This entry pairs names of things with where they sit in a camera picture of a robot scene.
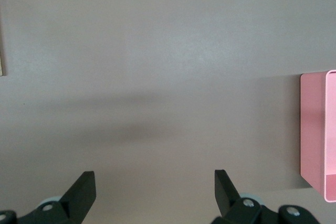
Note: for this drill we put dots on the bamboo cutting board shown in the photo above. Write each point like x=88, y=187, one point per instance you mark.
x=1, y=58

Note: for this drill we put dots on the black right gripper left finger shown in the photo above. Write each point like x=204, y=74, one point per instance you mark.
x=78, y=197

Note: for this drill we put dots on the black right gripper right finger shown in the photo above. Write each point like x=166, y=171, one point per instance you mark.
x=225, y=197

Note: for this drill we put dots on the pink box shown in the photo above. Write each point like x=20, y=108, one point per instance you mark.
x=312, y=129

